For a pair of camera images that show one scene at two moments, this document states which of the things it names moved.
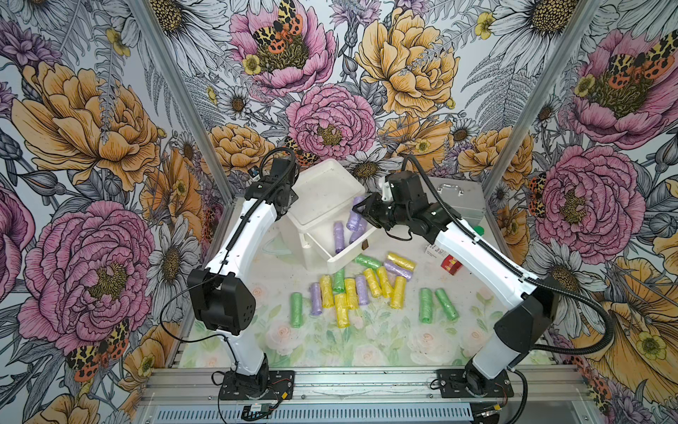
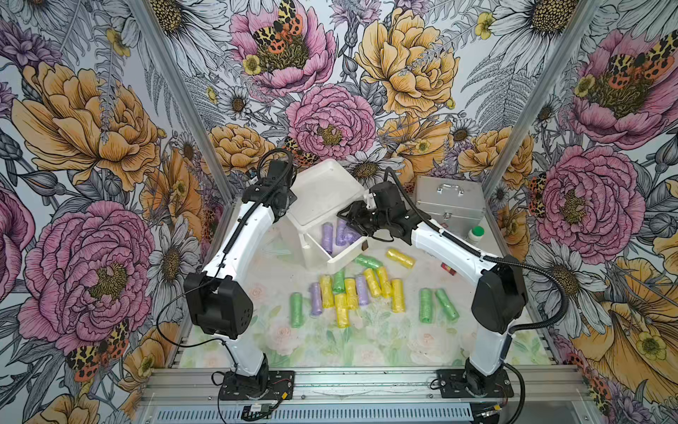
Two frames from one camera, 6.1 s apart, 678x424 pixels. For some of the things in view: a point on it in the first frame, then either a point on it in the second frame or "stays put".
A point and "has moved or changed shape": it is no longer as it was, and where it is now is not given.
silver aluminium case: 465,196 stays put
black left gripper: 295,197 stays put
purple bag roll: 362,288 stays put
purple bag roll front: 355,219 has moved or changed shape
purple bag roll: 362,230 has moved or changed shape
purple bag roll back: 339,237 -> 327,237
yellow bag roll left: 326,283 stays put
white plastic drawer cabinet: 324,226 stays put
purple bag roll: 316,307 stays put
